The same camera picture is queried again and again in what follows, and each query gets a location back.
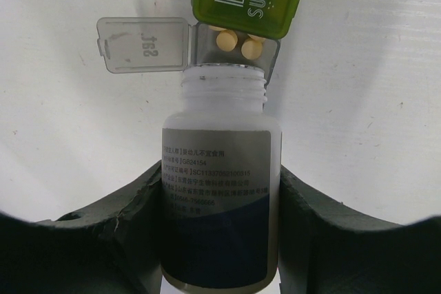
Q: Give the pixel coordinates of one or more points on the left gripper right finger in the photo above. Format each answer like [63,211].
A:
[327,247]

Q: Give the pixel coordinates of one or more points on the multicolour weekly pill organizer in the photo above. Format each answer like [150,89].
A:
[171,44]

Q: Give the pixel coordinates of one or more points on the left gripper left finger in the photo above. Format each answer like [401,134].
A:
[109,246]

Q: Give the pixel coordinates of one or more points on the white blue pill bottle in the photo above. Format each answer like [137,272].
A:
[220,174]

